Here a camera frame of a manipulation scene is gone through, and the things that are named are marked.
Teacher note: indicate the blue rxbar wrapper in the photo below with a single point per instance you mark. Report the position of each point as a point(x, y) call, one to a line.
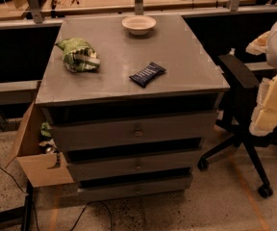
point(147, 74)

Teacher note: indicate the green chip bag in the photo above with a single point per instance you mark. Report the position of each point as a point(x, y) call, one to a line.
point(78, 55)

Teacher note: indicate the grey horizontal rail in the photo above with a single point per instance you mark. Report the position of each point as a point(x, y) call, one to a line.
point(18, 92)

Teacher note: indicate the grey drawer cabinet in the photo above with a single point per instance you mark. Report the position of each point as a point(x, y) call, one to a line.
point(192, 84)

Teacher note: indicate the metal post left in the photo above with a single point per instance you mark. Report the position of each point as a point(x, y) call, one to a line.
point(35, 11)

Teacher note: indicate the middle grey drawer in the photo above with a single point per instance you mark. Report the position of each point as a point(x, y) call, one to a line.
point(143, 163)

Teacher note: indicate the cardboard box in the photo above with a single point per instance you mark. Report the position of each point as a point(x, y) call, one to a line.
point(42, 169)

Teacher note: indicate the bottom grey drawer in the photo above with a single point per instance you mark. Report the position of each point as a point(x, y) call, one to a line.
point(164, 185)

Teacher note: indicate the black office chair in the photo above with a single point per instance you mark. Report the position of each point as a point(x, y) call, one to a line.
point(238, 104)

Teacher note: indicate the green item in box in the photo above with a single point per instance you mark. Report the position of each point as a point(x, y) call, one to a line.
point(45, 129)

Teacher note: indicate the black metal stand leg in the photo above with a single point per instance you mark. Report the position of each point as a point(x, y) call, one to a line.
point(20, 215)

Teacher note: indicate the grey drawer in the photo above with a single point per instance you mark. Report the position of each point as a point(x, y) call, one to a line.
point(143, 163)
point(132, 131)
point(164, 185)

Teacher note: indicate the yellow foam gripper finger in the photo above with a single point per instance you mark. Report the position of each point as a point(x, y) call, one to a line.
point(264, 116)
point(258, 45)

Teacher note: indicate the white paper bowl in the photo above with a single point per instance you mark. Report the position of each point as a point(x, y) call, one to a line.
point(139, 25)

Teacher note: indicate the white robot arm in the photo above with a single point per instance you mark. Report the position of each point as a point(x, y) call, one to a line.
point(271, 48)

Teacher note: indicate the top grey drawer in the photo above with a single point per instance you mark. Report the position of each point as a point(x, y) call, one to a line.
point(132, 131)

